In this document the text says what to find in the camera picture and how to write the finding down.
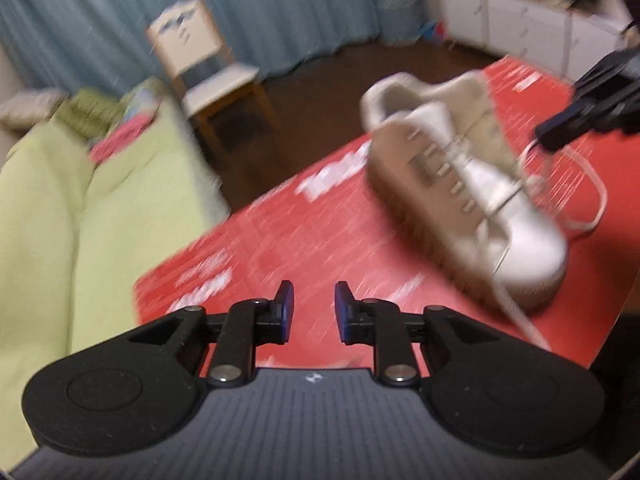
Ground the blue curtain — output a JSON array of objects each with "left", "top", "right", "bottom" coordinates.
[{"left": 0, "top": 0, "right": 431, "bottom": 96}]

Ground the blue and red toy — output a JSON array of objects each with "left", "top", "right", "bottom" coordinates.
[{"left": 415, "top": 20, "right": 448, "bottom": 43}]

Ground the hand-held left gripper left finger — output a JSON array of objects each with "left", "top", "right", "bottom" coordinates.
[{"left": 129, "top": 280, "right": 296, "bottom": 388}]

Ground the pastel folded blanket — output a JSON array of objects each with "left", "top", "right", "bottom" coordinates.
[{"left": 117, "top": 80, "right": 163, "bottom": 121}]

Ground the person's black jacket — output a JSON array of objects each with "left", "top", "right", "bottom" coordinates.
[{"left": 587, "top": 305, "right": 640, "bottom": 476}]

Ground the green chevron pillow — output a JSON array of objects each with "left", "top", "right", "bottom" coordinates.
[{"left": 55, "top": 87, "right": 121, "bottom": 136}]

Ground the white shoelace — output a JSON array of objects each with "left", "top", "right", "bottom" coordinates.
[{"left": 450, "top": 135, "right": 608, "bottom": 353}]

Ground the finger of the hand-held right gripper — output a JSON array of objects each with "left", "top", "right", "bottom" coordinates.
[
  {"left": 572, "top": 50, "right": 640, "bottom": 106},
  {"left": 534, "top": 97, "right": 640, "bottom": 153}
]

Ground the white high-top shoe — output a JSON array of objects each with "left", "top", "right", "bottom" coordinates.
[{"left": 360, "top": 71, "right": 571, "bottom": 313}]

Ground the red printed board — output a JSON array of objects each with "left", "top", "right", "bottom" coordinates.
[{"left": 132, "top": 55, "right": 640, "bottom": 366}]

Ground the green covered sofa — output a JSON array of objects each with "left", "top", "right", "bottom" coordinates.
[{"left": 0, "top": 80, "right": 231, "bottom": 471}]

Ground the grey patterned pillow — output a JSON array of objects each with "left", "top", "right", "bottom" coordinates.
[{"left": 0, "top": 87, "right": 68, "bottom": 126}]

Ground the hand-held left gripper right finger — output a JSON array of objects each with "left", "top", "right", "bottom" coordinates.
[{"left": 334, "top": 281, "right": 501, "bottom": 388}]

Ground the wooden chair with white seat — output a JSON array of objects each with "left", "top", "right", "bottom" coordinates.
[{"left": 146, "top": 0, "right": 281, "bottom": 161}]

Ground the white cabinet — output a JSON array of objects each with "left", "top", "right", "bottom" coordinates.
[{"left": 440, "top": 0, "right": 640, "bottom": 81}]

